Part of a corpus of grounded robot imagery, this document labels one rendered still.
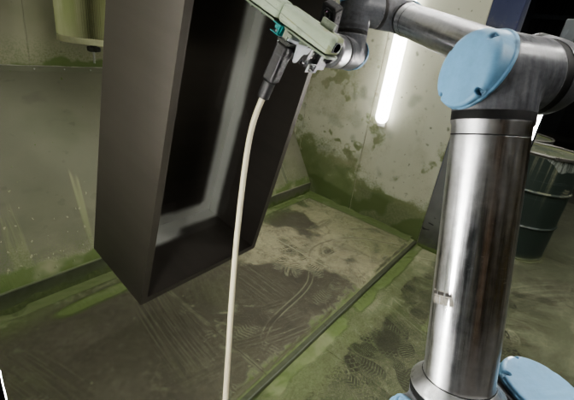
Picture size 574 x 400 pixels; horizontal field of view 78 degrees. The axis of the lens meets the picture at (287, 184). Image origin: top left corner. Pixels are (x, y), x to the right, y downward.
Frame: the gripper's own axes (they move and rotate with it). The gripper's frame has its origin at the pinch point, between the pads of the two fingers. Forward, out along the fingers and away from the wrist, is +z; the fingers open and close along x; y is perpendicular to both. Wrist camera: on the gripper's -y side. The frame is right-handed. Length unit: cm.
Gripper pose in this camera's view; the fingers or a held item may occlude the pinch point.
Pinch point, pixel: (287, 32)
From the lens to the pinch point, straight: 84.5
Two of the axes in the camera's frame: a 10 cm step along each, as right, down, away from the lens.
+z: -5.9, 2.0, -7.8
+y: -4.5, 7.2, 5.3
